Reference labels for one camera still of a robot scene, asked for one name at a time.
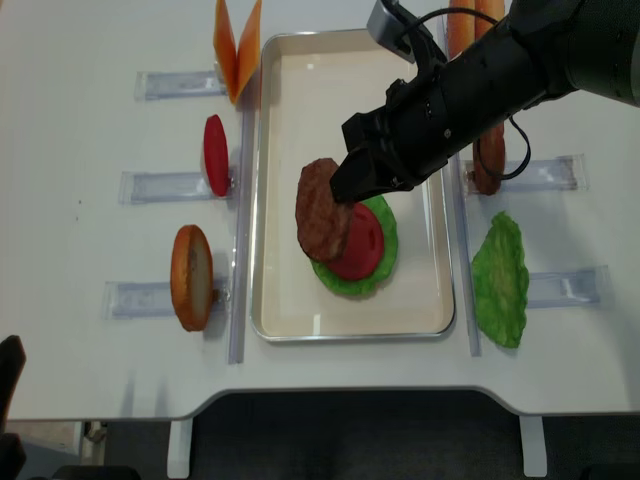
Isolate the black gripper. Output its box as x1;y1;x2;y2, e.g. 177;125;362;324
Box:
330;54;520;203

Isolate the brown meat patty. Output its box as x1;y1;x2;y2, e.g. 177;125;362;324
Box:
473;123;505;195
295;158;354;263

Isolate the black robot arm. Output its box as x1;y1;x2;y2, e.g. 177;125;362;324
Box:
330;1;639;203

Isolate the red tomato slice on tray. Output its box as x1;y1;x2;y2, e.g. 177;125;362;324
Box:
327;203;385;282

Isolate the green lettuce leaf on tray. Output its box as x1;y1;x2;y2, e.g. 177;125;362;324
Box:
311;195;399;297

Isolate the upright green lettuce leaf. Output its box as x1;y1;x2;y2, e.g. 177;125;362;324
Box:
471;211;530;349

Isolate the upright red tomato slice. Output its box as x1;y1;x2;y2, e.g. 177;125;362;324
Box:
202;114;231;197

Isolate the right orange cheese slice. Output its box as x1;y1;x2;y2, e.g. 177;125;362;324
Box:
235;0;262;100

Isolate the orange cheese slice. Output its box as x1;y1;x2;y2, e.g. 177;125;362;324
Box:
235;0;262;100
213;0;237;105

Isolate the left orange cheese slice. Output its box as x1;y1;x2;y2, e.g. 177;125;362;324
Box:
213;0;237;105

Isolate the beige metal-rimmed tray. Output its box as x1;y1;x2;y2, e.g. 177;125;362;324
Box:
247;30;456;342

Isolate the clear holder middle right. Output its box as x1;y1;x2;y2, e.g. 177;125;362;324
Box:
462;153;589;195

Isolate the clear holder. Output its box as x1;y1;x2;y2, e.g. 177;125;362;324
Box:
101;278;233;320
134;71;227;101
528;266;614;309
119;172;219;205
462;153;589;195

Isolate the upright bun half left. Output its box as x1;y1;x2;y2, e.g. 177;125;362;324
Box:
170;225;214;332

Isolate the right sesame bun half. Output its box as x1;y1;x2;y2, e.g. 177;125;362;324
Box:
475;0;505;40

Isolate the clear holder bottom right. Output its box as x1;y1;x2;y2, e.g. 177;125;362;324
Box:
528;266;614;309

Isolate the clear holder middle left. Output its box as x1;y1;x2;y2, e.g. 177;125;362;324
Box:
119;172;219;205

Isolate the clear holder top left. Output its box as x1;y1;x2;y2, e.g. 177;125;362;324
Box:
134;71;227;101

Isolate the clear holder bottom left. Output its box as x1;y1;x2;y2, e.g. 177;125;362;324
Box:
101;278;233;320

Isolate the white table leg right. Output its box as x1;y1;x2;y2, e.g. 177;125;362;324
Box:
519;416;548;478

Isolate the white table leg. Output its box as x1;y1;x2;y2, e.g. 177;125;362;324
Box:
167;419;193;479
519;416;548;478

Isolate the white table leg left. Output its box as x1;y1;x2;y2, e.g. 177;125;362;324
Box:
167;419;193;479

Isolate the dark chair part left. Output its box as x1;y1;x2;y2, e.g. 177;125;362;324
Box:
1;335;26;480

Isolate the clear long rail right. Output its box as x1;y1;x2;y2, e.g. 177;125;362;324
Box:
448;153;481;357

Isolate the clear long rail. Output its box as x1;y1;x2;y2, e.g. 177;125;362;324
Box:
448;153;481;357
227;97;256;365

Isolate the clear long rail left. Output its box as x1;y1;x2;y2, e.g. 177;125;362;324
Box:
227;97;256;365

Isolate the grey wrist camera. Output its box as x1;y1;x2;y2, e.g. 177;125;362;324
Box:
367;0;417;63

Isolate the black camera cable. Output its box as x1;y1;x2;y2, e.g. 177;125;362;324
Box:
389;0;531;180

